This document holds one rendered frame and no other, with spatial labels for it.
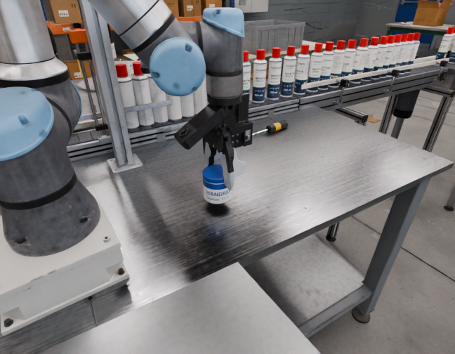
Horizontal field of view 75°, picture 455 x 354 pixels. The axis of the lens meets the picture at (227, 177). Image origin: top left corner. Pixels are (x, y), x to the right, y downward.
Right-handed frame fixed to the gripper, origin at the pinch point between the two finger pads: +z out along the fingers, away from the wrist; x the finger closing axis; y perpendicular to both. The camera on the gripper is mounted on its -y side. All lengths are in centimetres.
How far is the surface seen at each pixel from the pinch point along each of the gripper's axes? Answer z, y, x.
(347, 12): 12, 688, 479
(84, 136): 2, -20, 48
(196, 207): 6.8, -5.6, 1.2
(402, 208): 25, 63, -18
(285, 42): 3, 173, 159
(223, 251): 6.9, -8.0, -14.5
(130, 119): -2.0, -5.6, 44.2
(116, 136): -3.2, -14.2, 30.4
